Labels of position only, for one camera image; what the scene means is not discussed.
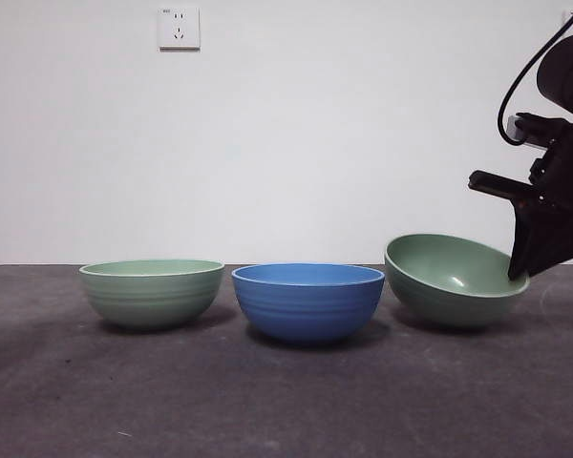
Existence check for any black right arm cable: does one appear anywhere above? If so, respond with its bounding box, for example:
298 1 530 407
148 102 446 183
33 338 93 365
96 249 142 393
498 0 573 147

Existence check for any blue ribbed bowl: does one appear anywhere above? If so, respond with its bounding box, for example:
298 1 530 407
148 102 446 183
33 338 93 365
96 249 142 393
230 261 387 347

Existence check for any pale grey right wrist camera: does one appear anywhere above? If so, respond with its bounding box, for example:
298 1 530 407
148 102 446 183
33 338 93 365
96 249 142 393
505 113 541 148

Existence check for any green ribbed bowl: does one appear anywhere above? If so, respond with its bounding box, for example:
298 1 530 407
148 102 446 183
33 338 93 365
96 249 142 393
78 259 225 333
384 233 532 330

